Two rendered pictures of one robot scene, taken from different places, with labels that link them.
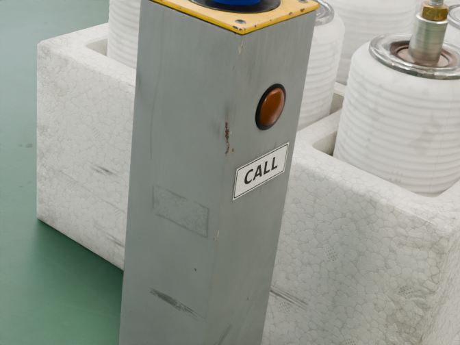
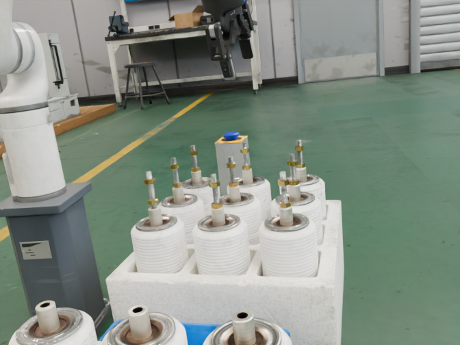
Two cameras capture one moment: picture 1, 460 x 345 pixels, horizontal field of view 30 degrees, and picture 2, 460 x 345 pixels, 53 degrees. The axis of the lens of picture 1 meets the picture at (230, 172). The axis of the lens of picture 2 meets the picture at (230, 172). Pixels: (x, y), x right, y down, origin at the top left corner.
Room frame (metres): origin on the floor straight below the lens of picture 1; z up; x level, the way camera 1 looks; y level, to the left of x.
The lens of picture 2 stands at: (1.55, -0.38, 0.55)
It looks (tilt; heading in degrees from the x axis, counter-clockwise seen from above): 15 degrees down; 161
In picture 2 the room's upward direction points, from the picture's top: 6 degrees counter-clockwise
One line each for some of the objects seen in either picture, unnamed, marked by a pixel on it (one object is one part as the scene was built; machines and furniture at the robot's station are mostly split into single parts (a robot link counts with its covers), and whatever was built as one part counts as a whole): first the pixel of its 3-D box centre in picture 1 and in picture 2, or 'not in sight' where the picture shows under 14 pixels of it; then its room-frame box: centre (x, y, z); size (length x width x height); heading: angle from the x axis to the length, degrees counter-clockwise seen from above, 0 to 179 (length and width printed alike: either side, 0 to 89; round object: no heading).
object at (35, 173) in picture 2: not in sight; (33, 152); (0.59, -0.45, 0.39); 0.09 x 0.09 x 0.17; 62
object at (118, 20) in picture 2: not in sight; (118, 24); (-3.72, 0.34, 0.87); 0.41 x 0.17 x 0.25; 152
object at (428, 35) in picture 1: (427, 39); (196, 177); (0.57, -0.12, 0.26); 0.02 x 0.02 x 0.03
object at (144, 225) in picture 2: not in sight; (156, 223); (0.76, -0.26, 0.25); 0.08 x 0.08 x 0.01
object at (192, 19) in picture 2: not in sight; (189, 18); (-3.76, 1.14, 0.87); 0.40 x 0.30 x 0.23; 48
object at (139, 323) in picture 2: not in sight; (139, 323); (1.09, -0.34, 0.26); 0.02 x 0.02 x 0.03
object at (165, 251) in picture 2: not in sight; (163, 268); (0.76, -0.26, 0.16); 0.10 x 0.10 x 0.18
